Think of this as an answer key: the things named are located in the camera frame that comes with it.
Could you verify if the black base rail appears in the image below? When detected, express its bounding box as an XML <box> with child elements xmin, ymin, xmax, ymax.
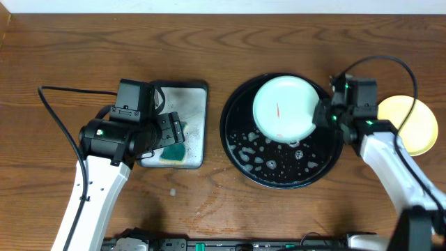
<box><xmin>100</xmin><ymin>237</ymin><xmax>348</xmax><ymax>251</ymax></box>

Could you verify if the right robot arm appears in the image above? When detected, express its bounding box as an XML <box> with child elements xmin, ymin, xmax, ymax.
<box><xmin>309</xmin><ymin>99</ymin><xmax>445</xmax><ymax>250</ymax></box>

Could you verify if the round black tray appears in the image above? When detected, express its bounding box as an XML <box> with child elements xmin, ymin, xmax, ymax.
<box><xmin>220</xmin><ymin>73</ymin><xmax>343</xmax><ymax>189</ymax></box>

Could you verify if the black rectangular soapy tray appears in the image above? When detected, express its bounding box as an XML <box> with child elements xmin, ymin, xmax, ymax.
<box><xmin>137</xmin><ymin>81</ymin><xmax>208</xmax><ymax>169</ymax></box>

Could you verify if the yellow plate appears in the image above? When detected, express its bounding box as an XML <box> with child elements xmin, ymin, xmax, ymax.
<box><xmin>378</xmin><ymin>96</ymin><xmax>438</xmax><ymax>156</ymax></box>

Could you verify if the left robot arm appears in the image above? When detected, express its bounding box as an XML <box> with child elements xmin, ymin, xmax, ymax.
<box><xmin>52</xmin><ymin>108</ymin><xmax>185</xmax><ymax>250</ymax></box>

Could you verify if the green sponge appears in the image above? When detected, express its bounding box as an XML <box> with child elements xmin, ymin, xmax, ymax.
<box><xmin>160</xmin><ymin>142</ymin><xmax>186</xmax><ymax>165</ymax></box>

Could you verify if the mint green plate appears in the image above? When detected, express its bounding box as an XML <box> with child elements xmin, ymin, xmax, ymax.
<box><xmin>252</xmin><ymin>75</ymin><xmax>320</xmax><ymax>143</ymax></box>

